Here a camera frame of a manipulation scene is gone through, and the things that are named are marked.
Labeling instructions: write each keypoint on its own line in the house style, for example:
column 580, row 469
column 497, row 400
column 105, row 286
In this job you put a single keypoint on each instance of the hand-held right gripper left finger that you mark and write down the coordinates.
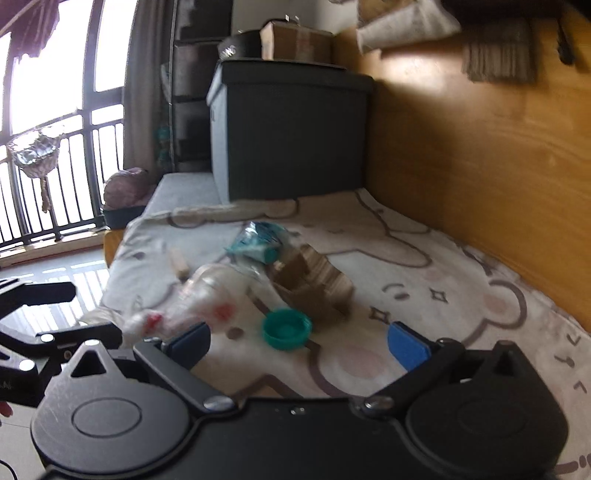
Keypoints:
column 191, row 344

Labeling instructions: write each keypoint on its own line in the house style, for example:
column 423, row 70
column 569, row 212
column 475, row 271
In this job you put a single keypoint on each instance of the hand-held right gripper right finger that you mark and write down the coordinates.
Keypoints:
column 406, row 346

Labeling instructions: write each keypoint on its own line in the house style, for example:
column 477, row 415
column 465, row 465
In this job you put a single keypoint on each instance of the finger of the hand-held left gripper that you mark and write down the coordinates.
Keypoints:
column 46, row 294
column 83, row 333

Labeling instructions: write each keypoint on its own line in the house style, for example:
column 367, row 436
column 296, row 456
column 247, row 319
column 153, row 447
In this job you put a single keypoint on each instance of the clear plastic bag red print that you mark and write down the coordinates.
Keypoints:
column 207, row 290

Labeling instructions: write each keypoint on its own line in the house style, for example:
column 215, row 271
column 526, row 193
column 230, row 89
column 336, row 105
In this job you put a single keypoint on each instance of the teal bottle cap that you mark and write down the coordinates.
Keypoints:
column 286, row 328

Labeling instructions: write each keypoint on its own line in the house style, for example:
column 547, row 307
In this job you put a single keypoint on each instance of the brown cardboard piece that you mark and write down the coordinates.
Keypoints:
column 314, row 286

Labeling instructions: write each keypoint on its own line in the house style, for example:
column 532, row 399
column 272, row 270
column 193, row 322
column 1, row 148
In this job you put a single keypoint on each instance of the teal snack packet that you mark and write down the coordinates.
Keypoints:
column 258, row 240

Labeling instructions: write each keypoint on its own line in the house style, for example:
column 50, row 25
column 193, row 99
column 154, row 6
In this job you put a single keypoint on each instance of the person's left hand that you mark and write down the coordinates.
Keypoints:
column 4, row 410

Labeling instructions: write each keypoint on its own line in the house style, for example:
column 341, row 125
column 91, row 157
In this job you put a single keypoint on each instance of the printed blanket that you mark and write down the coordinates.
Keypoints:
column 438, row 323

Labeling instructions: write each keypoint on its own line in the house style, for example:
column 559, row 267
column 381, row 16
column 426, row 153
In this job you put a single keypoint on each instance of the black balcony railing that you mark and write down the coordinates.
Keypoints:
column 57, row 226

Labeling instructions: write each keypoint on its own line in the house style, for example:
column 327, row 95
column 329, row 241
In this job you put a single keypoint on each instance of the hanging net basket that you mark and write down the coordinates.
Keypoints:
column 34, row 154

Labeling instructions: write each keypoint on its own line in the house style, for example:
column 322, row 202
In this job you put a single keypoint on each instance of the grey mattress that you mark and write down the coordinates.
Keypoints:
column 180, row 194

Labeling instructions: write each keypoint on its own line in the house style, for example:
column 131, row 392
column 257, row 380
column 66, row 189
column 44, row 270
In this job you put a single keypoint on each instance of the hanging teal ornaments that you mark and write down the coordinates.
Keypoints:
column 164, row 143

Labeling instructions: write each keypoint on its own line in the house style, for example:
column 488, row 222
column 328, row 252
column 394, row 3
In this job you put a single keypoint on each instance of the beige curtain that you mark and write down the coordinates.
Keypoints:
column 147, row 83

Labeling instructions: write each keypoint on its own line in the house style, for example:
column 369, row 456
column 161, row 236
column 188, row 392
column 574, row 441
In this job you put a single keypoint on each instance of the grey storage box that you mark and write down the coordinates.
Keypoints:
column 295, row 134

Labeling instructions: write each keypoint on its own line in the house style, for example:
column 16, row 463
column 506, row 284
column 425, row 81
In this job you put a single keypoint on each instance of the black drawer tower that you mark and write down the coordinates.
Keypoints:
column 194, row 83

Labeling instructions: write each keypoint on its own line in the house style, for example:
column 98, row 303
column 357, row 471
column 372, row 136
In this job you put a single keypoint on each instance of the dark red hanging cloth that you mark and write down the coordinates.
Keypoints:
column 32, row 23

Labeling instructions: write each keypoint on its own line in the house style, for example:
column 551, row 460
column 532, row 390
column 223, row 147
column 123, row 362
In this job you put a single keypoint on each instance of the black round box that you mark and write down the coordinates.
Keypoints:
column 240, row 46

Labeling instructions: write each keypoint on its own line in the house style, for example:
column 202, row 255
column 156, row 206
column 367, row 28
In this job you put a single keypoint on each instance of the brown fringed bag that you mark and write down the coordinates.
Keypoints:
column 498, row 55

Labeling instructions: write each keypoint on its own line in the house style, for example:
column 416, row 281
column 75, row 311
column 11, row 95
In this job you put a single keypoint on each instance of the brown cardboard box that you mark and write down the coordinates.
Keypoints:
column 295, row 41

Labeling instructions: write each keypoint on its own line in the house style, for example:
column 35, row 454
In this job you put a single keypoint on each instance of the beige printed pillow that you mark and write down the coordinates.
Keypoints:
column 406, row 23

